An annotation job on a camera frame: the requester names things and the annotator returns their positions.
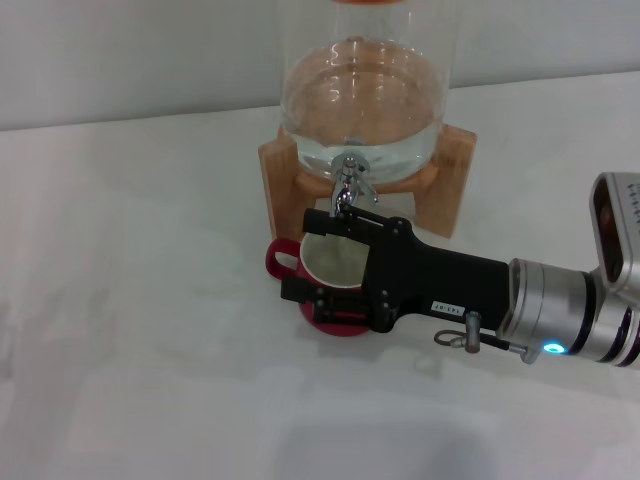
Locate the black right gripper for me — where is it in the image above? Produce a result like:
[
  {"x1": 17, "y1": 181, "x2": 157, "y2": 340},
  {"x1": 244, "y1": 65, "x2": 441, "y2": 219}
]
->
[{"x1": 280, "y1": 207, "x2": 512, "y2": 334}]

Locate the red ceramic cup white inside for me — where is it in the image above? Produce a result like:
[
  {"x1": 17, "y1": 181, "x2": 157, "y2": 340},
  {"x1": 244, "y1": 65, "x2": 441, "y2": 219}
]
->
[{"x1": 264, "y1": 236, "x2": 372, "y2": 339}]

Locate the chrome faucet with lever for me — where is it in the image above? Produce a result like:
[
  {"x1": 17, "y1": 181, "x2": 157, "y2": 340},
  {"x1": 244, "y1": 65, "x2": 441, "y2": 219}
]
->
[{"x1": 330, "y1": 154, "x2": 380, "y2": 219}]

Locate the wooden dispenser stand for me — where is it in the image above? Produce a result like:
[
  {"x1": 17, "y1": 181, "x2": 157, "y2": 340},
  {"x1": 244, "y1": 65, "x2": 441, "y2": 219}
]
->
[{"x1": 258, "y1": 124, "x2": 477, "y2": 241}]

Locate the clear glass water dispenser jar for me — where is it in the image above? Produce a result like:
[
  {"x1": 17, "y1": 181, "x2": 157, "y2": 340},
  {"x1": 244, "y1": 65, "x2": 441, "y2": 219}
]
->
[{"x1": 279, "y1": 0, "x2": 454, "y2": 184}]

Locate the metal cable connector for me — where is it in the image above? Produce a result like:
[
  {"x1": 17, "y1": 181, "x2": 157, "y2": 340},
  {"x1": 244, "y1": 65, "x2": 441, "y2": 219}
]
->
[{"x1": 433, "y1": 310, "x2": 484, "y2": 354}]

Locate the thin black wire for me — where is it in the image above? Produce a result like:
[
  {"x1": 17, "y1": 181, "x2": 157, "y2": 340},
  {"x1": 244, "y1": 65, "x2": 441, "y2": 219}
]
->
[{"x1": 478, "y1": 335, "x2": 539, "y2": 365}]

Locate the silver and black wrist camera box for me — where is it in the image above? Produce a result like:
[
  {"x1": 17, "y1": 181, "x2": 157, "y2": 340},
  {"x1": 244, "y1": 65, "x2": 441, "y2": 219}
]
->
[{"x1": 588, "y1": 171, "x2": 640, "y2": 292}]

